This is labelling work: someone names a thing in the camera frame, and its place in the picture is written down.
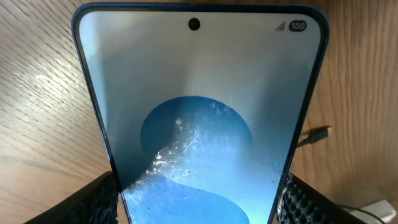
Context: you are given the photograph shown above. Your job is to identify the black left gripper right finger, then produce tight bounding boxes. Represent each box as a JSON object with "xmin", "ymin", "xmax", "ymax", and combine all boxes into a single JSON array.
[{"xmin": 275, "ymin": 174, "xmax": 365, "ymax": 224}]

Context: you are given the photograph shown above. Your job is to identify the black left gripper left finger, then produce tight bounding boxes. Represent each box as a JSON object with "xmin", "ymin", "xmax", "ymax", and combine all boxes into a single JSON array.
[{"xmin": 25, "ymin": 171, "xmax": 118, "ymax": 224}]

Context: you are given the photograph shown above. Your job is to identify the blue Samsung Galaxy smartphone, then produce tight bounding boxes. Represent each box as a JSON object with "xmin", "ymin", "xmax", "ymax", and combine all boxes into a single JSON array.
[{"xmin": 71, "ymin": 2, "xmax": 330, "ymax": 223}]

